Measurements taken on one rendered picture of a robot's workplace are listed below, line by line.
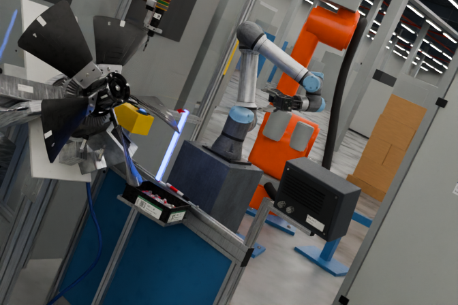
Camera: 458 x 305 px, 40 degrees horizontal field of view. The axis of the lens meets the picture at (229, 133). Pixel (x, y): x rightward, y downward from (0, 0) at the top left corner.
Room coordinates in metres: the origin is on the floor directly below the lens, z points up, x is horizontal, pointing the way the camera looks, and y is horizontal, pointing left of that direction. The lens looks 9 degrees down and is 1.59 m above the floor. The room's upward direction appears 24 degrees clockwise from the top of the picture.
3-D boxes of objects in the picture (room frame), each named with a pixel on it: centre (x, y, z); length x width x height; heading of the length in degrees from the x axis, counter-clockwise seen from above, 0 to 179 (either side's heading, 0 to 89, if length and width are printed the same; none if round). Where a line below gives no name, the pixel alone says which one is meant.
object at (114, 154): (2.37, 0.40, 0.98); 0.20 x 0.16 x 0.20; 53
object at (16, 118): (2.08, 0.67, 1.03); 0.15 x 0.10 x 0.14; 53
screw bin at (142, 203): (2.36, 0.15, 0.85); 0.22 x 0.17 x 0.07; 68
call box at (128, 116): (2.78, 0.42, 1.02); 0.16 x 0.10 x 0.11; 53
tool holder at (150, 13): (2.31, 0.42, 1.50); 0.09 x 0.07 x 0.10; 88
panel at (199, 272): (2.54, 0.11, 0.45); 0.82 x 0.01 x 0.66; 53
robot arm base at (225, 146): (2.98, -0.02, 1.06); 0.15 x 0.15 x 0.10
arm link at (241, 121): (2.99, -0.02, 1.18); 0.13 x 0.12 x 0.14; 170
